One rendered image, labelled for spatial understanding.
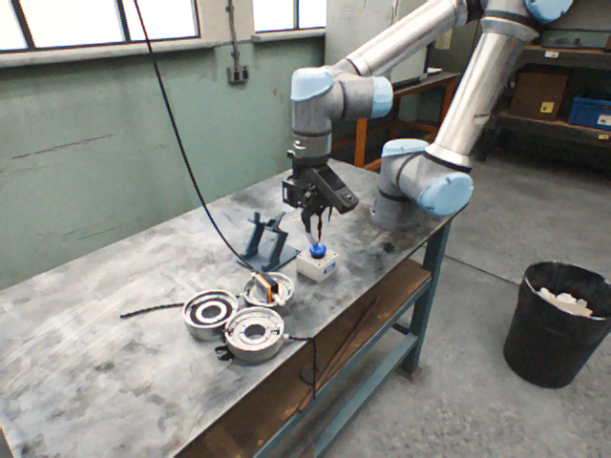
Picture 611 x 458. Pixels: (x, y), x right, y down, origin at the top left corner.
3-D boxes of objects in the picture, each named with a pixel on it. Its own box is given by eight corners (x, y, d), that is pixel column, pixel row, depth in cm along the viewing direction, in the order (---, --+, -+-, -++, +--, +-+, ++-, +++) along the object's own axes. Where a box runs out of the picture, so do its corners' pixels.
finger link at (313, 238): (299, 237, 88) (299, 201, 83) (319, 246, 85) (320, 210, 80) (290, 242, 86) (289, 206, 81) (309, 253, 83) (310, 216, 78)
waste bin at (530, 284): (571, 412, 144) (621, 334, 121) (483, 364, 163) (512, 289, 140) (588, 359, 165) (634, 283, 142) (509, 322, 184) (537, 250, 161)
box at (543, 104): (562, 124, 315) (579, 76, 295) (500, 114, 340) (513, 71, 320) (568, 114, 342) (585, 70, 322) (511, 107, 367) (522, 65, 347)
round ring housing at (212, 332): (175, 333, 72) (170, 318, 70) (205, 299, 80) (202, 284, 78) (221, 349, 69) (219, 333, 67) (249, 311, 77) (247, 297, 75)
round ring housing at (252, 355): (221, 364, 66) (219, 348, 64) (233, 321, 75) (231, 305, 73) (282, 366, 66) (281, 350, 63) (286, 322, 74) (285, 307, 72)
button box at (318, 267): (319, 283, 85) (320, 266, 82) (296, 271, 89) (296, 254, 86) (341, 267, 90) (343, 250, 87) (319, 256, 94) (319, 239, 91)
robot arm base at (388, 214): (387, 201, 119) (390, 172, 113) (431, 218, 110) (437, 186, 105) (359, 219, 109) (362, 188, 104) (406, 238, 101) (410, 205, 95)
